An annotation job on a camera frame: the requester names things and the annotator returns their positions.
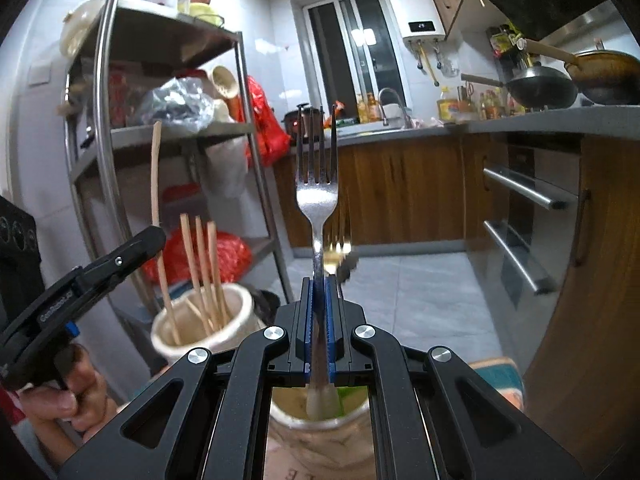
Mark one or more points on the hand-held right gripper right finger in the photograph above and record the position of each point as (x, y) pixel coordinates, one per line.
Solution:
(331, 320)

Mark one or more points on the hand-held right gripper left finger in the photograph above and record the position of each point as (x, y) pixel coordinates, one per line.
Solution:
(310, 310)

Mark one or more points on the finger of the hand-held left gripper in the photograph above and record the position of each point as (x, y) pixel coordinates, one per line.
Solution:
(100, 275)

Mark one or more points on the floral ceramic utensil holder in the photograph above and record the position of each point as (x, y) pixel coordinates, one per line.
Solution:
(237, 310)

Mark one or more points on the green spoon with yellow bowl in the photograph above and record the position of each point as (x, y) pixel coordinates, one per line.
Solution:
(347, 395)

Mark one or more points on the beige wooden chopstick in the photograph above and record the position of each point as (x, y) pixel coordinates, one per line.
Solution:
(192, 270)
(216, 270)
(155, 175)
(206, 270)

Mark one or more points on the silver metal fork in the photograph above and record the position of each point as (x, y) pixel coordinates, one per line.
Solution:
(316, 200)

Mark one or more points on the person's left hand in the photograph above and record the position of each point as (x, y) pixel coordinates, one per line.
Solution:
(85, 390)

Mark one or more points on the red plastic bag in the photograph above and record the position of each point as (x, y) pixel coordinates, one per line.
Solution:
(265, 125)
(230, 255)

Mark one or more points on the wooden kitchen cabinet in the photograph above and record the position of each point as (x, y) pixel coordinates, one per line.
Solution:
(400, 190)

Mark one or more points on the white plastic bag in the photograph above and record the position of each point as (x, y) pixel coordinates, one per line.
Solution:
(225, 170)

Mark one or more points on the metal shelf rack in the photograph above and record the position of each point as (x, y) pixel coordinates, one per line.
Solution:
(107, 110)

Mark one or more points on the printed quilted table mat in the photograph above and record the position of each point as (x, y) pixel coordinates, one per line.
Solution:
(500, 380)

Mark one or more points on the crumpled silver plastic bag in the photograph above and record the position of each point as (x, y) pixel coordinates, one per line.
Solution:
(175, 102)

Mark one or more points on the dark pressure cooker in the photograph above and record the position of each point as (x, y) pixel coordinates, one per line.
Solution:
(290, 122)

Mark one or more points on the chrome kitchen faucet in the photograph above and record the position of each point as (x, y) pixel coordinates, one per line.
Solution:
(395, 105)

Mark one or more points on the stainless steel built-in oven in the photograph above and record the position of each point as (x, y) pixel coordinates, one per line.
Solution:
(525, 185)

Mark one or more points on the yellow cooking oil bottle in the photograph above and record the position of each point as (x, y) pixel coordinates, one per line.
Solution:
(447, 107)

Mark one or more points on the white bowl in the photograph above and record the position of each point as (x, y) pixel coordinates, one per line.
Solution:
(82, 27)

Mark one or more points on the yellow plastic container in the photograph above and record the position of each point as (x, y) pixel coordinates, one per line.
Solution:
(205, 12)

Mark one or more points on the grey kitchen countertop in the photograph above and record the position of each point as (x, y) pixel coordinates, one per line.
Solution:
(550, 120)

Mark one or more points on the black wok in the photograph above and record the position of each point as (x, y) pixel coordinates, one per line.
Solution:
(542, 87)

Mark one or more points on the white water heater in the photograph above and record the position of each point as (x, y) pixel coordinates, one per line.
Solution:
(415, 10)

